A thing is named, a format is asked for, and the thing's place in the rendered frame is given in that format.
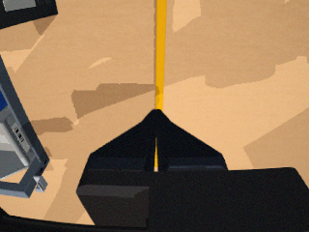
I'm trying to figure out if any blue open bin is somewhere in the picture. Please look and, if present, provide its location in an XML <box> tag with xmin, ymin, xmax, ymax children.
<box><xmin>0</xmin><ymin>90</ymin><xmax>7</xmax><ymax>111</ymax></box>

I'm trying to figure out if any yellow bar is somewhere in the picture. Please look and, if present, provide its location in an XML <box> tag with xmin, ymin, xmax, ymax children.
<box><xmin>155</xmin><ymin>0</ymin><xmax>167</xmax><ymax>110</ymax></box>

